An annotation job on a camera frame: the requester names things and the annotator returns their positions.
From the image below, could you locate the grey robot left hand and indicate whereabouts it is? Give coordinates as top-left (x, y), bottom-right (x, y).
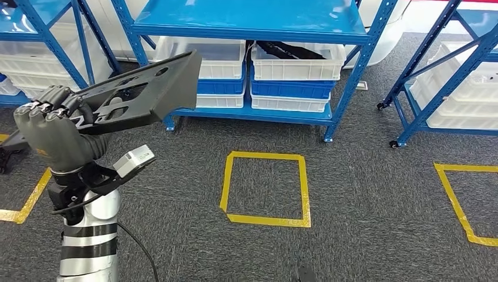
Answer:
top-left (14, 85), bottom-right (110, 174)

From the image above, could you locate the black plastic plate part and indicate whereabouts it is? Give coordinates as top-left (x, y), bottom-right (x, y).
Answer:
top-left (0, 49), bottom-right (203, 153)

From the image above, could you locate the blue metal shelf rack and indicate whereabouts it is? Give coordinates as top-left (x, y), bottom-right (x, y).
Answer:
top-left (376, 0), bottom-right (498, 149)
top-left (110, 0), bottom-right (399, 143)
top-left (0, 0), bottom-right (122, 110)

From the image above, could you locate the white plastic crate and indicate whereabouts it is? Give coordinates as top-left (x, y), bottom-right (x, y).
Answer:
top-left (196, 87), bottom-right (246, 109)
top-left (251, 42), bottom-right (347, 81)
top-left (4, 70), bottom-right (92, 100)
top-left (251, 93), bottom-right (331, 113)
top-left (0, 78), bottom-right (20, 96)
top-left (0, 22), bottom-right (115, 79)
top-left (155, 36), bottom-right (247, 80)
top-left (410, 78), bottom-right (498, 131)
top-left (438, 42), bottom-right (498, 94)

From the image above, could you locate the yellow floor tape square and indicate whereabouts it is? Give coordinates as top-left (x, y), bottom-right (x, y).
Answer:
top-left (433, 162), bottom-right (498, 248)
top-left (220, 150), bottom-right (312, 229)

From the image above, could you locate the black robot right foot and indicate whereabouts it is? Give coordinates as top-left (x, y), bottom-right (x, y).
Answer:
top-left (295, 264), bottom-right (318, 282)

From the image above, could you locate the white car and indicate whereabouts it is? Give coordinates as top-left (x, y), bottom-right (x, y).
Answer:
top-left (83, 0), bottom-right (460, 69)

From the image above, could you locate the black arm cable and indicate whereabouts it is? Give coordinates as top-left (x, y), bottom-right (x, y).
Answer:
top-left (116, 221), bottom-right (160, 282)

